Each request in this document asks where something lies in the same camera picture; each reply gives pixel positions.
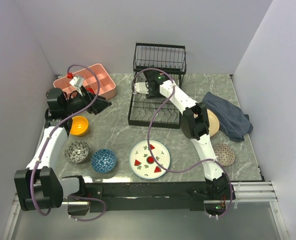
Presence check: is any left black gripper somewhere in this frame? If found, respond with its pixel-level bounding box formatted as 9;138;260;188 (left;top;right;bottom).
63;84;111;115

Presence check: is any orange bowl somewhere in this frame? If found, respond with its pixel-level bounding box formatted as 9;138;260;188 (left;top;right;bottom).
70;116;89;137

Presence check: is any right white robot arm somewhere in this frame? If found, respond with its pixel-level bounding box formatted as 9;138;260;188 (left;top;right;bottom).
141;67;233;200

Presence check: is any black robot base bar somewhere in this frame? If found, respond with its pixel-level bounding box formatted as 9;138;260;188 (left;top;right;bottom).
64;181;236;213

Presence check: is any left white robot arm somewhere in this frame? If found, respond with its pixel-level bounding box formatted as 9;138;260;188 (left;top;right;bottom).
14;87;111;211

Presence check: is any red item in tray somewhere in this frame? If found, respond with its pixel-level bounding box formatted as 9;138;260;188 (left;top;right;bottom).
87;87;95;94

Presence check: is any pink compartment tray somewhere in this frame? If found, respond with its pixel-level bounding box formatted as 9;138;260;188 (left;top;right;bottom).
53;63;116;100

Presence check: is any grey patterned bowl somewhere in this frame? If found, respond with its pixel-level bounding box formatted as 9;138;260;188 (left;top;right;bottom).
64;140;90;164

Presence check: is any blue triangle pattern bowl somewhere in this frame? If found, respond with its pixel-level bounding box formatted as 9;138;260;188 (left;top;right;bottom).
91;149;117;174

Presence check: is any beige bird plate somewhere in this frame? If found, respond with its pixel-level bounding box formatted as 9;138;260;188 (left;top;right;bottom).
207;109;220;137

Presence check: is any white watermelon plate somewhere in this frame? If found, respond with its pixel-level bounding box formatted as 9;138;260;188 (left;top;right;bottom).
129;140;171;180

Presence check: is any blue cloth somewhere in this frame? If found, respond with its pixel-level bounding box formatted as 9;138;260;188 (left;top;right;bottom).
202;92;253;143

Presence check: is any red patterned small bowl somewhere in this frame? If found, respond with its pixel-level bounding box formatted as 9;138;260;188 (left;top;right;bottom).
213;143;235;167

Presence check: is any black wire dish rack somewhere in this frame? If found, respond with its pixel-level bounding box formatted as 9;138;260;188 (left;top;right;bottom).
128;42;187;129

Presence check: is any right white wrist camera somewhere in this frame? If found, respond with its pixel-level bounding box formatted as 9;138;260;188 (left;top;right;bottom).
133;82;149;95

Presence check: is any aluminium frame rail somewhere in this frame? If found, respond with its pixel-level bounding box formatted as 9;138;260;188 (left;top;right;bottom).
232;181;277;203

